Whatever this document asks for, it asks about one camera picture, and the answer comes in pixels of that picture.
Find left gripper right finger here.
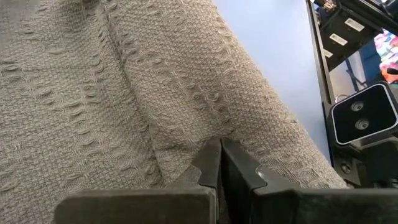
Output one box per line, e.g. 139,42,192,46
221,138,398,224

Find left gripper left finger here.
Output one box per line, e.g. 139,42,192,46
54,138,223,224

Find grey-brown terry towel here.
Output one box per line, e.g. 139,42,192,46
0,0,349,224

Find colourful patterned fabric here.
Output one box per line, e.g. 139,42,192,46
374,29,398,84

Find black box white labels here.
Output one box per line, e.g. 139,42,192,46
313,0,398,72

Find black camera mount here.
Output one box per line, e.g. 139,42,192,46
326,136,398,189

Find grey-framed two-lens camera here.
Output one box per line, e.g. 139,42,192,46
328,81,398,147

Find black table frame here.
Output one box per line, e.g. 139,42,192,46
305,0,337,164

